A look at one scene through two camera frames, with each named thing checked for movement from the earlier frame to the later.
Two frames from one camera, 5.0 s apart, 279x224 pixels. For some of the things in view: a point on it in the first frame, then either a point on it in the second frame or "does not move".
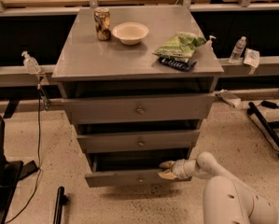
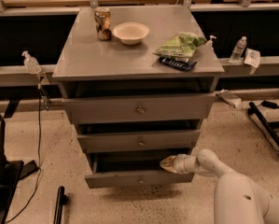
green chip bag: (180, 46) does not move
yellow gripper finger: (167, 175) to (169, 167)
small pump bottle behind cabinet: (209, 42) does not move
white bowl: (130, 33) does not move
